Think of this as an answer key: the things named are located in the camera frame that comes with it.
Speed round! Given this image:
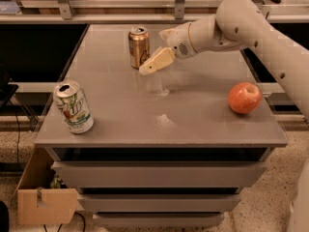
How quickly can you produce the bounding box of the grey bottom drawer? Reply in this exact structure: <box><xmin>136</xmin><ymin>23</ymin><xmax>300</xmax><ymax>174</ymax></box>
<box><xmin>93</xmin><ymin>213</ymin><xmax>224</xmax><ymax>227</ymax></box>

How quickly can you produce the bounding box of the cardboard box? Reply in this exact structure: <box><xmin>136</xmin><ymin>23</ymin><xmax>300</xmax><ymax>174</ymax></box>
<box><xmin>14</xmin><ymin>148</ymin><xmax>78</xmax><ymax>225</ymax></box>

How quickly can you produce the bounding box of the orange gold soda can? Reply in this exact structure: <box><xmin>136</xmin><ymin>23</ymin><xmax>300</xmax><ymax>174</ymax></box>
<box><xmin>128</xmin><ymin>26</ymin><xmax>150</xmax><ymax>69</ymax></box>

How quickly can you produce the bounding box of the metal rail frame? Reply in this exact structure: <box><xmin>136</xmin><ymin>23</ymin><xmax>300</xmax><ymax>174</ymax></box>
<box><xmin>1</xmin><ymin>0</ymin><xmax>309</xmax><ymax>24</ymax></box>

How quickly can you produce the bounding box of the grey top drawer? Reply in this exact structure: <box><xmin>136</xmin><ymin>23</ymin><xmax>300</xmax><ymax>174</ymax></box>
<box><xmin>52</xmin><ymin>161</ymin><xmax>266</xmax><ymax>189</ymax></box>

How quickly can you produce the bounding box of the black cable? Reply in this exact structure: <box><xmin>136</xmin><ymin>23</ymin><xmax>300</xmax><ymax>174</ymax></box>
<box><xmin>8</xmin><ymin>97</ymin><xmax>25</xmax><ymax>172</ymax></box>

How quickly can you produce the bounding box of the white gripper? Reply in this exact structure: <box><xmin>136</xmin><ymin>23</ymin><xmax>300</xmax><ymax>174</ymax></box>
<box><xmin>139</xmin><ymin>22</ymin><xmax>197</xmax><ymax>75</ymax></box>

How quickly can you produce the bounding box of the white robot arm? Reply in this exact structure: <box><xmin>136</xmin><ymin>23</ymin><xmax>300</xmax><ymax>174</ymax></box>
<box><xmin>139</xmin><ymin>0</ymin><xmax>309</xmax><ymax>118</ymax></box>

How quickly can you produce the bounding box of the white green soda can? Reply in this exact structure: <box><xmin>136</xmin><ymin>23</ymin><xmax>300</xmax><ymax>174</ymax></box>
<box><xmin>53</xmin><ymin>80</ymin><xmax>94</xmax><ymax>134</ymax></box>

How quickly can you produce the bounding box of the grey middle drawer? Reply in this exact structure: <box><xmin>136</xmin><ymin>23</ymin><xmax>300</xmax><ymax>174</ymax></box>
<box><xmin>78</xmin><ymin>194</ymin><xmax>240</xmax><ymax>213</ymax></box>

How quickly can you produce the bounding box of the grey drawer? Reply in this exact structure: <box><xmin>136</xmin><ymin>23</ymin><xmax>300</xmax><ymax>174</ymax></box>
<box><xmin>78</xmin><ymin>194</ymin><xmax>240</xmax><ymax>213</ymax></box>
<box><xmin>93</xmin><ymin>213</ymin><xmax>224</xmax><ymax>227</ymax></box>
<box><xmin>52</xmin><ymin>161</ymin><xmax>266</xmax><ymax>189</ymax></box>

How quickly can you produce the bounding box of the red orange apple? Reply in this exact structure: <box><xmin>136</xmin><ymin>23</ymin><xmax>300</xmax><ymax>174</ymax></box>
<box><xmin>228</xmin><ymin>82</ymin><xmax>262</xmax><ymax>114</ymax></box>

